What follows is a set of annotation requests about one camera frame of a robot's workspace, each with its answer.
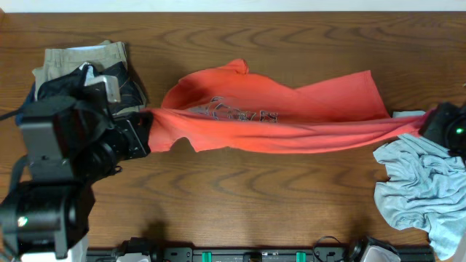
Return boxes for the khaki folded pants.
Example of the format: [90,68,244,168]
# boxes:
[31,39,147,117]

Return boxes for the navy blue folded garment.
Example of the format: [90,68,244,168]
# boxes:
[15,82,36,126]

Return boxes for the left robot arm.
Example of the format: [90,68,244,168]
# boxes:
[1,96,153,260]

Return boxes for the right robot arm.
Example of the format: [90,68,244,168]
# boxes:
[419,103,465,160]

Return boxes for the light blue grey garment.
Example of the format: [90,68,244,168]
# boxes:
[374,111,465,261]

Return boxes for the red printed t-shirt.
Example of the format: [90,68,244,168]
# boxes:
[149,59,426,154]

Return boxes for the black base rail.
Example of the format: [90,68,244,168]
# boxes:
[85,237,436,262]

